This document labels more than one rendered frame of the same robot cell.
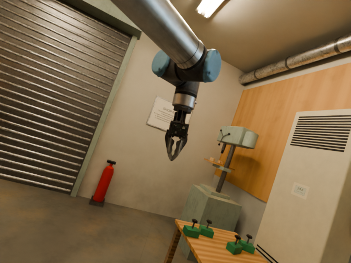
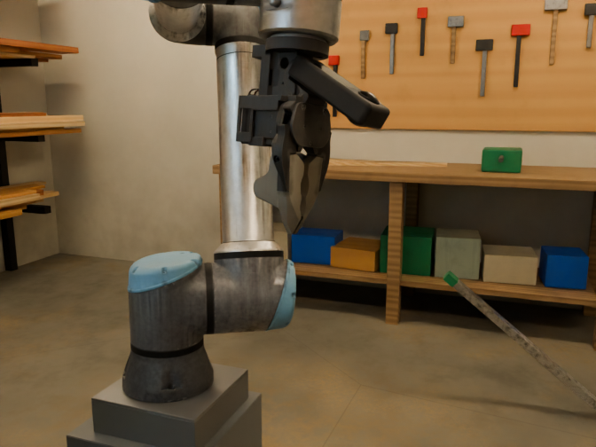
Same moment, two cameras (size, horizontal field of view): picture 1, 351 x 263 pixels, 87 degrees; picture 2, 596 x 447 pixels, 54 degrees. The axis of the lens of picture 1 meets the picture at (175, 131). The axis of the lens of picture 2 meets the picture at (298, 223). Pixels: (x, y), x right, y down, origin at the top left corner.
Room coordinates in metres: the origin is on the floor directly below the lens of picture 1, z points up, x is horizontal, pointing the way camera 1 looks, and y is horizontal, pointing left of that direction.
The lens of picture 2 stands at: (1.14, -0.54, 1.20)
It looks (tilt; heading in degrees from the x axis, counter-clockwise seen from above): 12 degrees down; 127
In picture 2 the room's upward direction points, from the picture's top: straight up
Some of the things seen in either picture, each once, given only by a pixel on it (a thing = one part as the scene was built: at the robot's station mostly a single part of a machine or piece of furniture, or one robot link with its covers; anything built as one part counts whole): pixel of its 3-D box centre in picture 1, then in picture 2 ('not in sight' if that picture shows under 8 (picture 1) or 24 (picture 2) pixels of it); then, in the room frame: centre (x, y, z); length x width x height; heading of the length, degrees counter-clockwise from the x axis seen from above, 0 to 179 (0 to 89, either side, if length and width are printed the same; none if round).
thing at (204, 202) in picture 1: (219, 188); not in sight; (2.30, -0.75, 0.79); 0.62 x 0.48 x 1.58; 19
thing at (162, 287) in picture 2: not in sight; (170, 297); (0.22, 0.23, 0.81); 0.17 x 0.15 x 0.18; 49
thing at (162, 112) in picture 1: (170, 117); not in sight; (2.84, 0.15, 1.48); 0.64 x 0.02 x 0.46; 107
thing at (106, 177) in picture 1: (104, 181); not in sight; (2.59, 0.68, 0.30); 0.19 x 0.18 x 0.60; 17
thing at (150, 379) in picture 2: not in sight; (168, 359); (0.22, 0.22, 0.67); 0.19 x 0.19 x 0.10
